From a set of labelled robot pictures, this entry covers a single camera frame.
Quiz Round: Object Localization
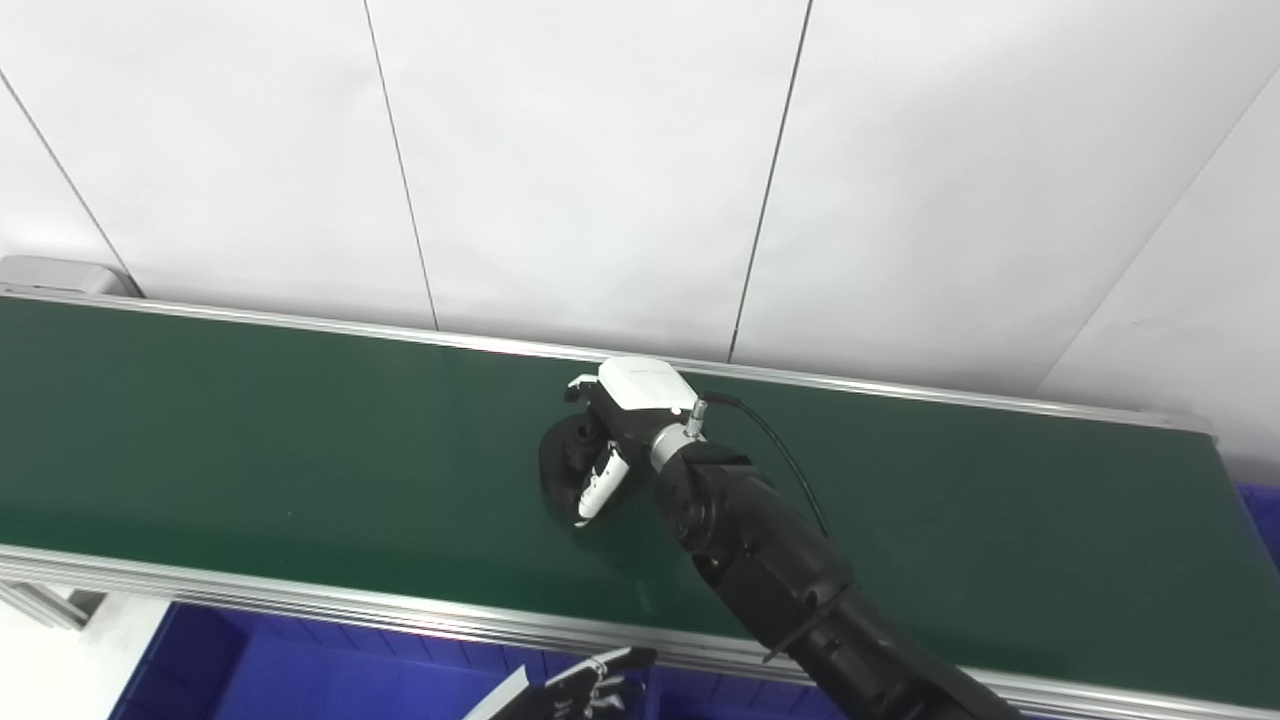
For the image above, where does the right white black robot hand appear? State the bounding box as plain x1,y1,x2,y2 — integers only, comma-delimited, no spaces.
565,356,699,526

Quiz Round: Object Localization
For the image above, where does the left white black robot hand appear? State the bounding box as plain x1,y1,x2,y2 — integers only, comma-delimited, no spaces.
464,647,658,720

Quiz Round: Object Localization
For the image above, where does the black round flanged part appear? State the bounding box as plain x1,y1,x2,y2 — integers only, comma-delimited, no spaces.
538,414,628,528

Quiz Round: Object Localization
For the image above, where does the blue bin with black parts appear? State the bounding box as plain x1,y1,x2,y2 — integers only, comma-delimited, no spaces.
640,664,851,720

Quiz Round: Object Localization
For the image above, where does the blue bin with white gears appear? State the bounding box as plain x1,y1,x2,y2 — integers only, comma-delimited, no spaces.
108,600,651,720

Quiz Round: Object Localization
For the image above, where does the green conveyor belt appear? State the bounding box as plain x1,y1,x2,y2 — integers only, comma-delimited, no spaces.
0,285,1280,720

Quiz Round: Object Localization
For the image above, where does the aluminium conveyor support leg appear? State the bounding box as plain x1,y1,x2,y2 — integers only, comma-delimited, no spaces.
0,578,106,632

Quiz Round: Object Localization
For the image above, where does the grey conveyor motor box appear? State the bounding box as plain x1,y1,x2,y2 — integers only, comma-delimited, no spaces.
0,254,143,299

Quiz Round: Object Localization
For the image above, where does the empty blue plastic bin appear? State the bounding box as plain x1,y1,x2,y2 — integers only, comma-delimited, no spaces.
1238,483,1280,573

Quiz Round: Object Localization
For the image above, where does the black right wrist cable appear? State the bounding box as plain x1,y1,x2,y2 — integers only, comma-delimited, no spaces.
686,390,831,539

